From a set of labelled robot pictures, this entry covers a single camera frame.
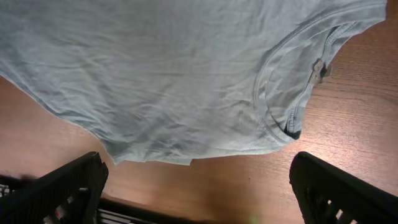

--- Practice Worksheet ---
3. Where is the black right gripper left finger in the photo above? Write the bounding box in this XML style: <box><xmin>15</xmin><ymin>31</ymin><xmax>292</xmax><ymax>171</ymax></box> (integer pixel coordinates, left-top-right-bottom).
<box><xmin>1</xmin><ymin>151</ymin><xmax>109</xmax><ymax>223</ymax></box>

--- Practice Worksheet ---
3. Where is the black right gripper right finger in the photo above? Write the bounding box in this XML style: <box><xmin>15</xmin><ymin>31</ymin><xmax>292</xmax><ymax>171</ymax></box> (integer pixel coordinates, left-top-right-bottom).
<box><xmin>289</xmin><ymin>151</ymin><xmax>397</xmax><ymax>223</ymax></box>

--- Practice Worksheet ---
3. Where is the light blue t-shirt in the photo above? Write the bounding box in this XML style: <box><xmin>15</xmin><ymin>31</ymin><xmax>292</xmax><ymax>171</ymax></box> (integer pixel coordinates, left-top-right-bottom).
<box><xmin>1</xmin><ymin>0</ymin><xmax>386</xmax><ymax>165</ymax></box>

